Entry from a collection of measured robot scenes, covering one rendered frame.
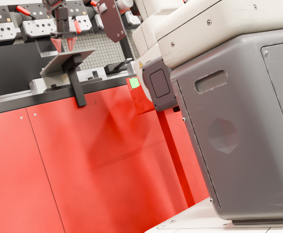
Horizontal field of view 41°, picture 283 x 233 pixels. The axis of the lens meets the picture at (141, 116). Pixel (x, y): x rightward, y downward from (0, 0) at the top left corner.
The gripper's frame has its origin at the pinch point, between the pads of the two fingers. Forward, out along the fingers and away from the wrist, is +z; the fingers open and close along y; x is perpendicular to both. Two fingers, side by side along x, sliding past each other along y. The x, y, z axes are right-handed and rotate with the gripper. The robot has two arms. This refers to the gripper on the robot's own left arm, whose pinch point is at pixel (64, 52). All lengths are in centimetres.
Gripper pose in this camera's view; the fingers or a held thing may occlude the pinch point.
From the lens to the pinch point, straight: 178.4
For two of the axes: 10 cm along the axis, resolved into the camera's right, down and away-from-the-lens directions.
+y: -8.0, 2.2, -5.6
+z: 0.2, 9.4, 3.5
